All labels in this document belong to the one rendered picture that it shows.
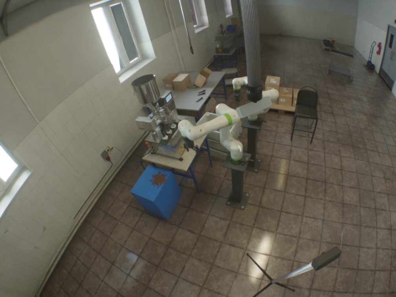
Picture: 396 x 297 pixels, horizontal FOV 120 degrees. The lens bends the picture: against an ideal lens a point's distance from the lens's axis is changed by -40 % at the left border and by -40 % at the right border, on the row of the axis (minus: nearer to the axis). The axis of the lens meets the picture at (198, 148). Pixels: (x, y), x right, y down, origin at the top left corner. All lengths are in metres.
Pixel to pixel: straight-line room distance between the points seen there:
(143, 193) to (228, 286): 1.64
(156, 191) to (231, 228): 1.14
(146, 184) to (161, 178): 0.22
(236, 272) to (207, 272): 0.36
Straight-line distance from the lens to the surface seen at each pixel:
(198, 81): 3.85
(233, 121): 1.61
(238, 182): 2.34
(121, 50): 4.32
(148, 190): 2.53
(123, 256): 3.03
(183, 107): 3.41
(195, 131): 1.41
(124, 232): 3.14
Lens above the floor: 2.53
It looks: 45 degrees down
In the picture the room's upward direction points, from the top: 15 degrees counter-clockwise
